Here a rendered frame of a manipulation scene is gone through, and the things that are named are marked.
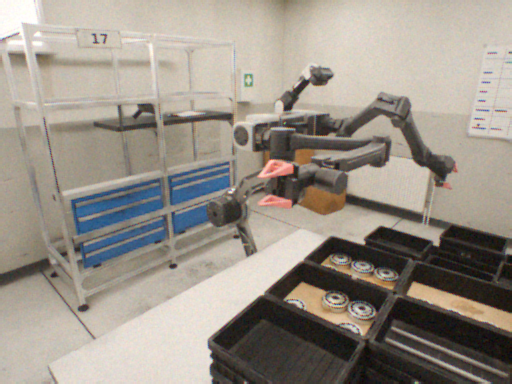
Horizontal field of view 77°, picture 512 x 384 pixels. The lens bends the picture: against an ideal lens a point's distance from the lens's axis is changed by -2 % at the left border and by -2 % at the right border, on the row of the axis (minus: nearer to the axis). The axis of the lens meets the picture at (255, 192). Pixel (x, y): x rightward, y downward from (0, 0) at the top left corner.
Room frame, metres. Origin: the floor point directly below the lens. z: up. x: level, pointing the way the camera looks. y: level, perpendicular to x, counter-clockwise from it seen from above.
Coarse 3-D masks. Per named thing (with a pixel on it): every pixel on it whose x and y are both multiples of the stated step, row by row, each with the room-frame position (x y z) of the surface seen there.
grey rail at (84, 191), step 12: (228, 156) 3.23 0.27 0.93; (168, 168) 2.78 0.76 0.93; (180, 168) 2.79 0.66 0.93; (192, 168) 2.89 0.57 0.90; (120, 180) 2.44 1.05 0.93; (132, 180) 2.46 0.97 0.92; (144, 180) 2.54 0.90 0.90; (72, 192) 2.16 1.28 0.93; (84, 192) 2.19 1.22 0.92; (96, 192) 2.25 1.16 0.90
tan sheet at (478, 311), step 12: (420, 288) 1.20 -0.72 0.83; (432, 288) 1.20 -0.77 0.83; (432, 300) 1.12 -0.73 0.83; (444, 300) 1.12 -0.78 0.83; (456, 300) 1.12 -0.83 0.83; (468, 300) 1.11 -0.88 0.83; (468, 312) 1.04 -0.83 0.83; (480, 312) 1.04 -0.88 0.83; (492, 312) 1.04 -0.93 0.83; (504, 312) 1.04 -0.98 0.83; (504, 324) 0.97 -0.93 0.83
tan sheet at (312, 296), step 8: (296, 288) 1.20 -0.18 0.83; (304, 288) 1.20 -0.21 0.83; (312, 288) 1.20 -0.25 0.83; (288, 296) 1.15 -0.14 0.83; (296, 296) 1.15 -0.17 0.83; (304, 296) 1.15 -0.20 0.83; (312, 296) 1.15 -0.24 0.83; (320, 296) 1.15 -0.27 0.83; (312, 304) 1.10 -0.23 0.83; (320, 304) 1.10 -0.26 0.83; (312, 312) 1.05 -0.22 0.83; (320, 312) 1.05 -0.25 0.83; (328, 312) 1.05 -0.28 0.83; (344, 312) 1.05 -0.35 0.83; (376, 312) 1.05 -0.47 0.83; (328, 320) 1.01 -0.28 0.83; (336, 320) 1.00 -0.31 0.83; (344, 320) 1.00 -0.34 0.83; (368, 328) 0.96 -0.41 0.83
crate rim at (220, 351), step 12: (276, 300) 0.99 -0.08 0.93; (240, 312) 0.93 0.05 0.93; (300, 312) 0.93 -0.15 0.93; (228, 324) 0.87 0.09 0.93; (324, 324) 0.87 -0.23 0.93; (216, 336) 0.82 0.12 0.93; (348, 336) 0.82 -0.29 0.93; (216, 348) 0.77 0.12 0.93; (360, 348) 0.77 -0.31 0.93; (228, 360) 0.74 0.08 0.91; (240, 360) 0.72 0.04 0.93; (252, 372) 0.69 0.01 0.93; (348, 372) 0.68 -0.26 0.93
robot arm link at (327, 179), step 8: (312, 160) 0.85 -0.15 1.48; (320, 160) 0.84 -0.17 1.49; (320, 168) 0.79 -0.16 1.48; (328, 168) 0.82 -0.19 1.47; (320, 176) 0.76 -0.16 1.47; (328, 176) 0.75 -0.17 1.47; (336, 176) 0.74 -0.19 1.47; (344, 176) 0.76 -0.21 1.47; (320, 184) 0.76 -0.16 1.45; (328, 184) 0.74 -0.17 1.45; (336, 184) 0.74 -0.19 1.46; (344, 184) 0.76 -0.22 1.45; (328, 192) 0.76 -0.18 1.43; (336, 192) 0.74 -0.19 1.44
